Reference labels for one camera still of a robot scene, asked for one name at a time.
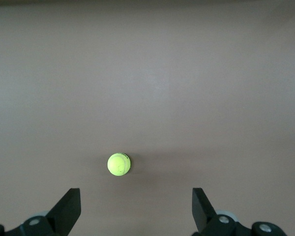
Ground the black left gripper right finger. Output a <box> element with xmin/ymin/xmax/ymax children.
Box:
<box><xmin>192</xmin><ymin>187</ymin><xmax>287</xmax><ymax>236</ymax></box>

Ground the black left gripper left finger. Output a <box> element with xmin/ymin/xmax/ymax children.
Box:
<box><xmin>0</xmin><ymin>188</ymin><xmax>82</xmax><ymax>236</ymax></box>

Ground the yellow-green tennis ball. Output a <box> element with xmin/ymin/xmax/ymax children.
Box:
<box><xmin>107</xmin><ymin>152</ymin><xmax>131</xmax><ymax>177</ymax></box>

